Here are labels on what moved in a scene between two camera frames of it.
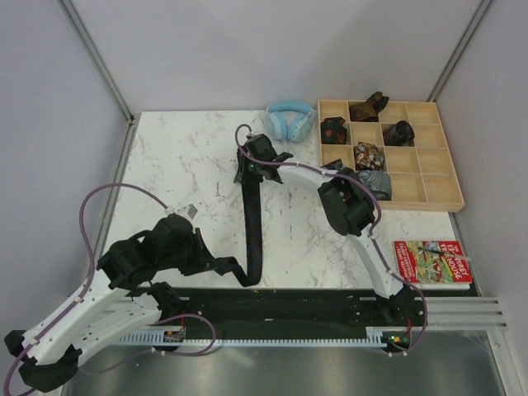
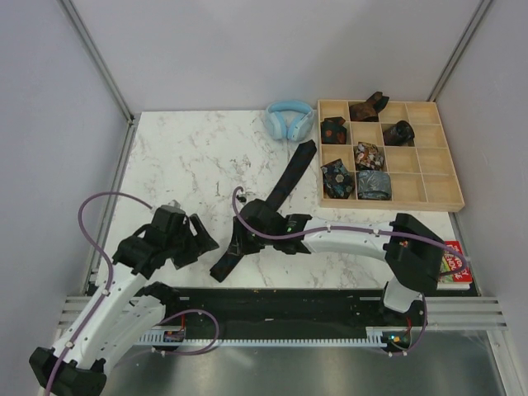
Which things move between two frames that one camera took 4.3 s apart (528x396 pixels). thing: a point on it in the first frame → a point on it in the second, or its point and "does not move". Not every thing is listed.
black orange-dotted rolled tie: x=332 y=131 does not move
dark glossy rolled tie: x=401 y=134 does not move
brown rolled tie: x=369 y=110 does not move
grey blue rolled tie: x=379 y=182 does not move
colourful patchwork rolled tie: x=367 y=157 does not move
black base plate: x=401 y=318 does not move
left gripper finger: x=203 y=254 → x=203 y=241
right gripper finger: x=241 y=175 → x=241 y=239
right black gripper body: x=253 y=172 → x=258 y=245
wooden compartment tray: x=410 y=142 does not move
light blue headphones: x=289 y=120 does not move
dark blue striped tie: x=252 y=197 → x=273 y=203
